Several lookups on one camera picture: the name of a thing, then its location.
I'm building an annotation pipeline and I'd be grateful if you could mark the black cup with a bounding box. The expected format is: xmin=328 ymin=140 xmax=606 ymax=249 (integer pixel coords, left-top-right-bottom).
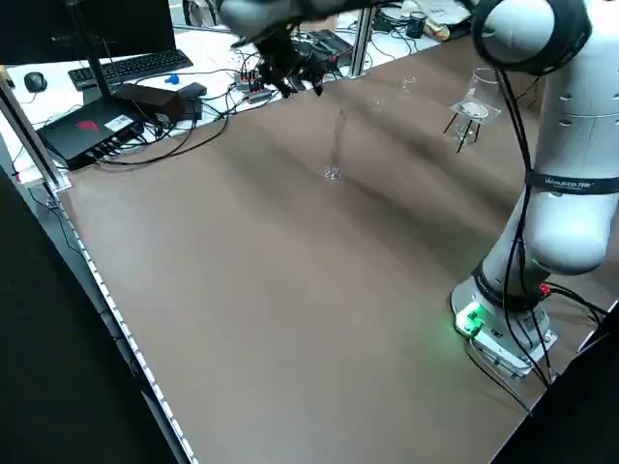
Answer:
xmin=405 ymin=12 xmax=427 ymax=40

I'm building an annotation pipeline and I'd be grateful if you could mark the black monitor stand pole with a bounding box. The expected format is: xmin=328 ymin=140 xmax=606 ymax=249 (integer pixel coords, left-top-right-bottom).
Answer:
xmin=67 ymin=0 xmax=113 ymax=101

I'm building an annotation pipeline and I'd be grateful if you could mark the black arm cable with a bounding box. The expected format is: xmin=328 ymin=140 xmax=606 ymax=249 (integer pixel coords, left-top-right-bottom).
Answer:
xmin=497 ymin=67 xmax=555 ymax=388

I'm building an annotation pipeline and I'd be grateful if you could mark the large clear glass beaker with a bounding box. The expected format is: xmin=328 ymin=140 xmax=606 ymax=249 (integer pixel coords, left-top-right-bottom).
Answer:
xmin=466 ymin=67 xmax=504 ymax=106

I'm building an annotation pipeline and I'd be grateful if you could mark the black keyboard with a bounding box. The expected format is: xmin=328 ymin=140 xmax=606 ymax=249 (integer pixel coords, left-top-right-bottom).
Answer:
xmin=67 ymin=47 xmax=194 ymax=92

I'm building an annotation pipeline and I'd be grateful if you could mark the black cable with red plug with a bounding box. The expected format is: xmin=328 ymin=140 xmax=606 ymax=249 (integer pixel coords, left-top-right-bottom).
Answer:
xmin=539 ymin=283 xmax=609 ymax=334

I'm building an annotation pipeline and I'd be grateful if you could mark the black computer mouse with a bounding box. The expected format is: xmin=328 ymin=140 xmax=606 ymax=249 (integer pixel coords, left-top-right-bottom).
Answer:
xmin=23 ymin=71 xmax=48 ymax=94

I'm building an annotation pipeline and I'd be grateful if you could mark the black box with red logo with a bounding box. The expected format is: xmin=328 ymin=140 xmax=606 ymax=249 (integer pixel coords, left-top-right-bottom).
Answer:
xmin=37 ymin=99 xmax=147 ymax=171

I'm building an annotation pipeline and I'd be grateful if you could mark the aluminium frame post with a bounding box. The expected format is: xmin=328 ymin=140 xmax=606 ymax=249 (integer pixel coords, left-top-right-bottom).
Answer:
xmin=0 ymin=72 xmax=74 ymax=193
xmin=347 ymin=0 xmax=377 ymax=78

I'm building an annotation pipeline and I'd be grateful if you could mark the black power adapter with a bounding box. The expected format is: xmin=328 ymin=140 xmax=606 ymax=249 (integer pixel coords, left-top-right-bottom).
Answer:
xmin=177 ymin=81 xmax=209 ymax=102

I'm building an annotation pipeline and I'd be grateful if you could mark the grey hub with red plugs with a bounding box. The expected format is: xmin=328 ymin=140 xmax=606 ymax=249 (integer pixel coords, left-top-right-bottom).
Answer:
xmin=234 ymin=70 xmax=282 ymax=103

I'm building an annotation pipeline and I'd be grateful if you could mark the black flat device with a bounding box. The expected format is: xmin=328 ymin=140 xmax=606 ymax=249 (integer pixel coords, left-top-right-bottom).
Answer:
xmin=289 ymin=29 xmax=354 ymax=69

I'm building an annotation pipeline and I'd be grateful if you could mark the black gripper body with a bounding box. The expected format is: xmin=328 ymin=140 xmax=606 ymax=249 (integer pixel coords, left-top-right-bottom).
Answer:
xmin=254 ymin=26 xmax=305 ymax=73

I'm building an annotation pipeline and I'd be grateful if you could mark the black computer monitor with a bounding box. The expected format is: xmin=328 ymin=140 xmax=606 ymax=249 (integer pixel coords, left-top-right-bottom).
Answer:
xmin=0 ymin=0 xmax=177 ymax=67

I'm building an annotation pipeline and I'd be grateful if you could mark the glass graduated cylinder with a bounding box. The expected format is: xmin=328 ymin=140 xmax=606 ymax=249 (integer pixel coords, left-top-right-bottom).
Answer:
xmin=322 ymin=103 xmax=352 ymax=183

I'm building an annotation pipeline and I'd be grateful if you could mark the black desk cable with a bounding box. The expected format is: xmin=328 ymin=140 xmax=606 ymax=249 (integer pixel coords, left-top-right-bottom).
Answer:
xmin=96 ymin=94 xmax=231 ymax=168

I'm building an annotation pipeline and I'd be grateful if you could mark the dark brown box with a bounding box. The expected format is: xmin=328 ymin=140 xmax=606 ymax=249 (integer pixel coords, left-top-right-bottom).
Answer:
xmin=113 ymin=82 xmax=186 ymax=126

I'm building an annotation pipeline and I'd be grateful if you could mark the aluminium table edge rail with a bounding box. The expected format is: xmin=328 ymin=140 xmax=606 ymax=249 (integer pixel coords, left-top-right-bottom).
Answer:
xmin=47 ymin=188 xmax=199 ymax=464

